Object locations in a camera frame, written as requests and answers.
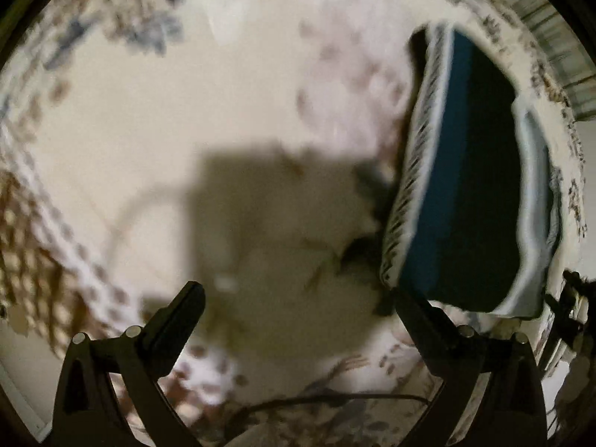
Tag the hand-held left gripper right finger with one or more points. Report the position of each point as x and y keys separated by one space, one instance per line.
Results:
x=419 y=330

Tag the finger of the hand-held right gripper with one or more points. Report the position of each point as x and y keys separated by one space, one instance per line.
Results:
x=575 y=321

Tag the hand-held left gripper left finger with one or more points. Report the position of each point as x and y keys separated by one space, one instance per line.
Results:
x=179 y=321

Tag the black grey striped sweater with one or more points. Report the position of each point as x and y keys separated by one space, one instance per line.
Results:
x=475 y=172

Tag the floral blanket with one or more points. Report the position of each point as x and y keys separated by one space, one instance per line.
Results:
x=186 y=102

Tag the wide grey-green striped curtain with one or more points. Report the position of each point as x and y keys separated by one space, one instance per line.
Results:
x=570 y=60

